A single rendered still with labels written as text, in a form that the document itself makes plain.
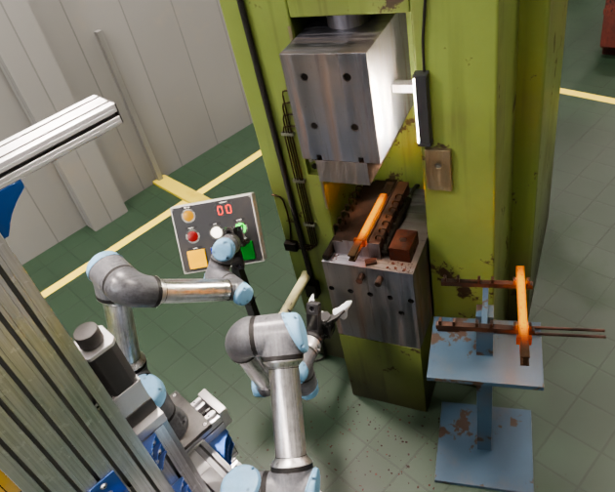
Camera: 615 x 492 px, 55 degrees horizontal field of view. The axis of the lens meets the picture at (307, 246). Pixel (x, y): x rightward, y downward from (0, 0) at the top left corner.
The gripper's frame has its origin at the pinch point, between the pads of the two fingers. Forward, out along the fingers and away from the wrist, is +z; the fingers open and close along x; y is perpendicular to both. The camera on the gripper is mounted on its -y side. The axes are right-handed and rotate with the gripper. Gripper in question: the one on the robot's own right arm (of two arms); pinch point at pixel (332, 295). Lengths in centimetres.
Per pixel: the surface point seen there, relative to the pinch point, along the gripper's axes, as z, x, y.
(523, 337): 0, 65, 4
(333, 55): 31, 2, -76
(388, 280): 24.7, 11.8, 13.8
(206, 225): 15, -59, -12
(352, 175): 30.7, 1.5, -31.1
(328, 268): 24.7, -13.5, 12.3
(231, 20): 45, -41, -83
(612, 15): 409, 81, 61
